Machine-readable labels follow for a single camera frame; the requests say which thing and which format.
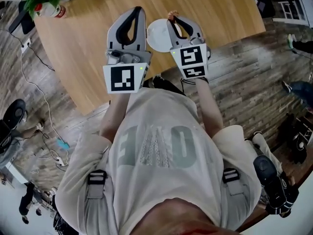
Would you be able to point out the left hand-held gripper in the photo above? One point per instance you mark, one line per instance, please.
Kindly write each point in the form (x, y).
(122, 77)

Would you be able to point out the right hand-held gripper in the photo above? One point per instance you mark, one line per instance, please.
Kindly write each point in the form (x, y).
(193, 55)

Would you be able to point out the small orange object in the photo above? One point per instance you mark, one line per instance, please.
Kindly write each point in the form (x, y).
(172, 14)

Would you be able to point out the white round plate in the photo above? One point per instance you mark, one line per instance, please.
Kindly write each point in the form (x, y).
(157, 37)

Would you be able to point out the person's right forearm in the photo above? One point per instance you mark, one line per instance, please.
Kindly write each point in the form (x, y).
(210, 106)

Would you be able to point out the person's left forearm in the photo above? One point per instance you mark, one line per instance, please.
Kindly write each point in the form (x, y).
(113, 116)

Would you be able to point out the plastic bottle red cap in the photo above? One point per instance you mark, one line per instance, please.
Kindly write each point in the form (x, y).
(52, 11)

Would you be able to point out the person's beige t-shirt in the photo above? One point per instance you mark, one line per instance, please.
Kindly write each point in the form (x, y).
(159, 121)

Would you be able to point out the white power strip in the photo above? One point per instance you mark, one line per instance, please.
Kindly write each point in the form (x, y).
(60, 161)
(25, 45)

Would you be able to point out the white step stool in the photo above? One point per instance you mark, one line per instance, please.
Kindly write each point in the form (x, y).
(288, 20)

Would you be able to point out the light blue plastic object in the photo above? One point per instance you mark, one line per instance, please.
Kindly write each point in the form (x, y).
(63, 145)

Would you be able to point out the black round stool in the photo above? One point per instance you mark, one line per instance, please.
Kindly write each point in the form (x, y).
(13, 112)

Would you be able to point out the person's head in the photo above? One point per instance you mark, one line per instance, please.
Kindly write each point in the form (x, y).
(185, 219)

